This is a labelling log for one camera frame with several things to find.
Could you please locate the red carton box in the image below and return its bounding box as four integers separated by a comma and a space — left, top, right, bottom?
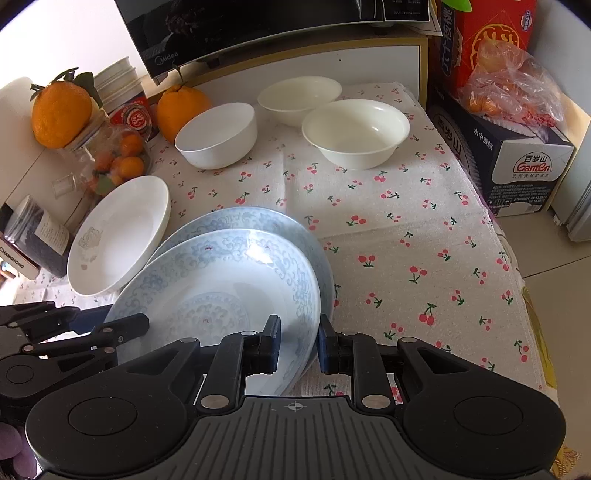
441, 0, 539, 100

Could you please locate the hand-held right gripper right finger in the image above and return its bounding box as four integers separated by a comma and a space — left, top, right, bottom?
318, 314, 467, 411

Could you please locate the person's left hand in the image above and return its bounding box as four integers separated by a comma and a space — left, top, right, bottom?
0, 422, 38, 480

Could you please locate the wide white bowl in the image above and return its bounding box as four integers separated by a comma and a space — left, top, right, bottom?
257, 76, 343, 128
301, 99, 411, 170

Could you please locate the small clear glass cup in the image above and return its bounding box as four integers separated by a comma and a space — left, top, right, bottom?
52, 172, 81, 197

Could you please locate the dark jar with label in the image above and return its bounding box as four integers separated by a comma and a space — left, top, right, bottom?
0, 195, 75, 278

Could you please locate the white refrigerator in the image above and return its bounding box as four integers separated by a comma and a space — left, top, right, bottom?
549, 92, 591, 243

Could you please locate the plastic bag of oranges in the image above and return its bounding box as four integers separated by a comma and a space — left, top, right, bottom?
458, 41, 565, 130

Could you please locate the blue patterned plate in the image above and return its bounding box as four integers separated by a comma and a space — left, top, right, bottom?
104, 228, 320, 398
152, 206, 336, 370

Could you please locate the white plate with flower print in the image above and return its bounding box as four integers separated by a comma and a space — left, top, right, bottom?
67, 175, 171, 296

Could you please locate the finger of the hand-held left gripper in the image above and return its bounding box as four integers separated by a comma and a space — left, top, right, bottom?
0, 302, 100, 342
18, 313, 151, 376

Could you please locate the stack of white paper cups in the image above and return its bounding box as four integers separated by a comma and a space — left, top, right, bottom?
93, 56, 141, 114

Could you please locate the cherry print tablecloth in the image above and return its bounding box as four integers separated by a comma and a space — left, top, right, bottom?
14, 83, 546, 416

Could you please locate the white flat box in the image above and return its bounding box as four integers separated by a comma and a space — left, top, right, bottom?
0, 235, 38, 280

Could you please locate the dark water carton box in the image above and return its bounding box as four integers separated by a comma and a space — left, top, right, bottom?
431, 88, 575, 217

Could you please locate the clear container of kumquats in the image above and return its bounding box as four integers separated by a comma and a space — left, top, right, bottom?
69, 124, 154, 197

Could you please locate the black microwave oven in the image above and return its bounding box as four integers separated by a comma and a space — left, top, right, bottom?
113, 0, 432, 86

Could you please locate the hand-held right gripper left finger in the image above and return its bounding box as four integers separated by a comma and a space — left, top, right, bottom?
115, 315, 282, 411

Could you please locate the orange with leaves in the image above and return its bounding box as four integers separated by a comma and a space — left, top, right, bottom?
156, 67, 212, 143
30, 68, 103, 149

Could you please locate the red label can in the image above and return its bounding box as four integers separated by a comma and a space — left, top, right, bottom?
110, 96, 160, 141

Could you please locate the deep white bowl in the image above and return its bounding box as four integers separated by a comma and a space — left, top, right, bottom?
174, 102, 258, 171

